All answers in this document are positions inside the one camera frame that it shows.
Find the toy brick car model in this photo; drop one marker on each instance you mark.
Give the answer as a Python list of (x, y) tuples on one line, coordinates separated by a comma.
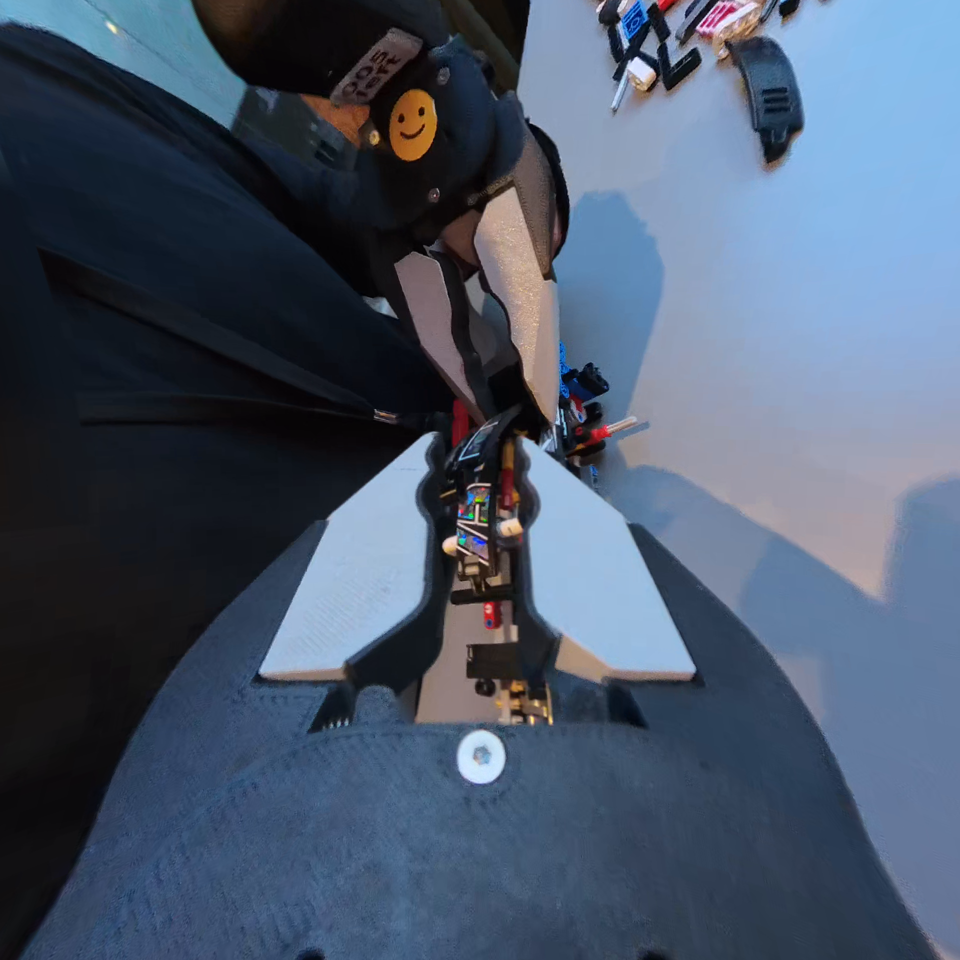
[(480, 517)]

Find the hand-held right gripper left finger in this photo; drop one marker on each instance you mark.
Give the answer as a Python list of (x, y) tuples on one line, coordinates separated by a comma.
[(360, 592)]

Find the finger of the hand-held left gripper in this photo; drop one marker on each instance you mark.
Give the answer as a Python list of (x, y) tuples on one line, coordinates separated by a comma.
[(431, 315), (525, 285)]

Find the person's left hand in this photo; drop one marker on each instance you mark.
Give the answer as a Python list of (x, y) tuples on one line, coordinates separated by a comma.
[(461, 240)]

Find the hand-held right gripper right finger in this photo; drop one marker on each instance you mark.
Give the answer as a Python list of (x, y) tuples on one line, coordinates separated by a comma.
[(600, 600)]

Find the black curved brick panel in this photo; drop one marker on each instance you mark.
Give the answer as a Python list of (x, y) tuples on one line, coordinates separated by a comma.
[(772, 90)]

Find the pile of loose toy bricks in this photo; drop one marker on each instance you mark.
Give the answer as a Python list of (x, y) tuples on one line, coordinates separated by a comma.
[(652, 37)]

